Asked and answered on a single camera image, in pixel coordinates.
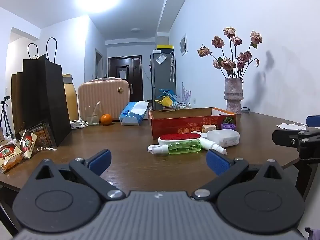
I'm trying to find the dark brown entrance door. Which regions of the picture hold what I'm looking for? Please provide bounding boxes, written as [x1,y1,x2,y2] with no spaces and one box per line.
[108,56,144,102]

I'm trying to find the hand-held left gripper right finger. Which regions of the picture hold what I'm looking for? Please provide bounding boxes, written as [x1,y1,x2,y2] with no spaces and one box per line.
[191,149,292,202]

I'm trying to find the clear glass cup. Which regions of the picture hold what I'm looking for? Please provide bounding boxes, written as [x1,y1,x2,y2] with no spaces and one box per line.
[85,101,102,126]

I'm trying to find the blue tissue pack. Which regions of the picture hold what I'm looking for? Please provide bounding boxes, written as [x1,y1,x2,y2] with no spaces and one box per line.
[119,101,150,126]

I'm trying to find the red and white lint brush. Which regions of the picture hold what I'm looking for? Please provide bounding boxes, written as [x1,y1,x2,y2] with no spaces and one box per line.
[158,133,209,146]

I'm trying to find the black tripod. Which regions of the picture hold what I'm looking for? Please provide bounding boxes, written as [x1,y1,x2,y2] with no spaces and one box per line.
[0,96,13,139]

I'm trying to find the side doorway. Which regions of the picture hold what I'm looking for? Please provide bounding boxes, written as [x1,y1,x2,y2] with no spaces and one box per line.
[95,49,103,79]

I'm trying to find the crumpled white tissue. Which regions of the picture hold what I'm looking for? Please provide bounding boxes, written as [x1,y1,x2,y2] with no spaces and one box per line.
[276,123,307,131]

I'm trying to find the white spray bottle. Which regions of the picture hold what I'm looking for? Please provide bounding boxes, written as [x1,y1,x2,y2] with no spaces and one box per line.
[200,139,227,155]

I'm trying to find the large black paper bag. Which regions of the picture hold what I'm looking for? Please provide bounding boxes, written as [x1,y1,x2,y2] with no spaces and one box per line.
[22,37,72,147]

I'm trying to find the pale purple plastic fronds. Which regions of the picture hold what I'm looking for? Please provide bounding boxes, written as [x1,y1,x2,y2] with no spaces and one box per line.
[180,82,192,105]

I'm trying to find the dried pink roses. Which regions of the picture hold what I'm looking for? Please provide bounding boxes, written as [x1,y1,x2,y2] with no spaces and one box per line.
[197,27,263,79]

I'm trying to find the grey refrigerator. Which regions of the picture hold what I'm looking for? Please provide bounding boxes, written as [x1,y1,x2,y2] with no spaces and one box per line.
[150,51,177,110]

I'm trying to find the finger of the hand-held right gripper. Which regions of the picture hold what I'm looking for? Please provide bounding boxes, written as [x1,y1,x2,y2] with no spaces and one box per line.
[272,127,320,161]
[306,115,320,128]

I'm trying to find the snack packet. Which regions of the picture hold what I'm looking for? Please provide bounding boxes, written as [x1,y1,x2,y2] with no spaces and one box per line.
[0,142,24,174]
[25,121,57,152]
[19,129,38,159]

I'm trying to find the pink textured vase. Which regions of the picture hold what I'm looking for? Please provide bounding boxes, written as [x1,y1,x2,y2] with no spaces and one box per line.
[224,78,243,115]

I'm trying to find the white wall panel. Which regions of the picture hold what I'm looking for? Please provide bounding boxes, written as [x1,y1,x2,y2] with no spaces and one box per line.
[180,33,188,55]

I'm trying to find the white cable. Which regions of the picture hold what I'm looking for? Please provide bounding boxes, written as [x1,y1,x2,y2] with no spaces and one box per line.
[70,120,88,129]

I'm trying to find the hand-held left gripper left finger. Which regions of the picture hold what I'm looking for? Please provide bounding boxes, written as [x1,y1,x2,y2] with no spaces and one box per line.
[26,149,125,201]

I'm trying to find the pink ribbed suitcase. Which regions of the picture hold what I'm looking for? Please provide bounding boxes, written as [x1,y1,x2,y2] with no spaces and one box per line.
[78,78,130,122]

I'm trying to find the white folded umbrella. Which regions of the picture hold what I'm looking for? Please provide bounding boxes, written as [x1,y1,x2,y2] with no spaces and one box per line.
[169,51,175,82]

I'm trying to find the white power adapter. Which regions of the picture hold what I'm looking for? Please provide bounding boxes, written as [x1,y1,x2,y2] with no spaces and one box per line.
[206,129,240,148]

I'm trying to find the tan bottle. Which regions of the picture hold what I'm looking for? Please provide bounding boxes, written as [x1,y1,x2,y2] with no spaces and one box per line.
[62,74,79,122]

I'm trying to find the orange cardboard box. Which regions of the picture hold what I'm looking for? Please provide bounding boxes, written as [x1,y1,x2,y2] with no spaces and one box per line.
[149,107,237,140]

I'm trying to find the green spray bottle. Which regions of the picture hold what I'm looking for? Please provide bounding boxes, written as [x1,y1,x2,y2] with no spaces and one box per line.
[152,140,202,155]

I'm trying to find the purple clothing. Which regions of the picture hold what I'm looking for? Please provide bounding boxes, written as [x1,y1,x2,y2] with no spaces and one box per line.
[304,227,320,240]

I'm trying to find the yellow watering can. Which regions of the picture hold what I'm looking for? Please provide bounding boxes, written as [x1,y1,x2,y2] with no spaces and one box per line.
[154,96,173,108]

